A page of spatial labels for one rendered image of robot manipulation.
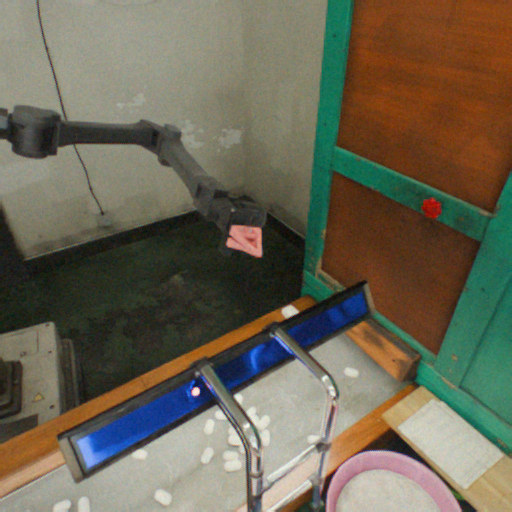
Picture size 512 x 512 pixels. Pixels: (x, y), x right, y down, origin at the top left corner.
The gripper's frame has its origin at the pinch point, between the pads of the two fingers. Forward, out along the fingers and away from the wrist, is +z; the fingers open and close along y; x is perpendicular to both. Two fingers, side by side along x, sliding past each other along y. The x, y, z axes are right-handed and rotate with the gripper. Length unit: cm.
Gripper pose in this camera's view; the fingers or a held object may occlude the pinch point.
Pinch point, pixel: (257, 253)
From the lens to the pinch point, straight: 80.6
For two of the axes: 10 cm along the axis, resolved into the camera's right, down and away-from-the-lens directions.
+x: -8.5, -0.2, -5.3
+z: 4.3, 5.4, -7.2
